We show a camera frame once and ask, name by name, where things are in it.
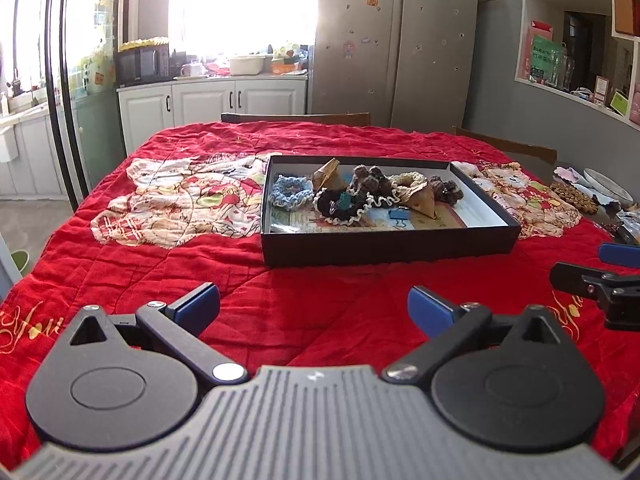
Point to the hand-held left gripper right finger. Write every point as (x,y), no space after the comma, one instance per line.
(430,308)

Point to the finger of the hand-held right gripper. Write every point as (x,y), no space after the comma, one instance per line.
(580,279)
(622,254)

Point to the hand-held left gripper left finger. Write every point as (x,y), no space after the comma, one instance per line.
(200,305)

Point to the black cardboard box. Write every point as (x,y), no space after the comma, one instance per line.
(390,247)

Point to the blue binder clip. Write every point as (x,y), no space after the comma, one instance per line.
(397,215)

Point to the brown paper pyramid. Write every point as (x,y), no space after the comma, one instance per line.
(330,174)
(422,201)

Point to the brown pompom hair clip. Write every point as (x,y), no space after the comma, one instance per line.
(447,190)
(367,177)

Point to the cream crochet scrunchie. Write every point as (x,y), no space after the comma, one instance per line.
(402,179)

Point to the black lace-edged scrunchie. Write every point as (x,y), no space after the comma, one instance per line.
(332,209)

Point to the blue crochet scrunchie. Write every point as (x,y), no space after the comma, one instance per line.
(290,192)

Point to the red printed blanket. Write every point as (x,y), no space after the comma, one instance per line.
(175,270)

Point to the white ceramic bowl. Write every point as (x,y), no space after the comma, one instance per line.
(607,187)

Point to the pink flower-shaped dish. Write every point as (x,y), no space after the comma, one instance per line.
(567,175)

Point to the white kitchen cabinet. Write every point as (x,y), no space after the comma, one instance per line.
(200,105)

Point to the green paper bag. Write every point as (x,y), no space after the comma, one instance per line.
(545,60)

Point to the white cup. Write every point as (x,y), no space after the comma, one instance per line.
(191,69)

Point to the white rectangular container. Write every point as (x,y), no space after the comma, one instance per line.
(246,65)

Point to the black microwave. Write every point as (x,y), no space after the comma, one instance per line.
(142,65)

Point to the white hanging bin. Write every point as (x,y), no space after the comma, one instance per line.
(7,142)

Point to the orange container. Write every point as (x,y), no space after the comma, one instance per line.
(286,66)

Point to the silver refrigerator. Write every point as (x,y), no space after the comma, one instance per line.
(400,50)

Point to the cartoon fridge sticker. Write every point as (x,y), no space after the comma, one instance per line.
(348,50)

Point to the white wall shelf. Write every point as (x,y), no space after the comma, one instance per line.
(575,95)

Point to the black sliding door frame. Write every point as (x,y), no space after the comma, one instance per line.
(56,85)

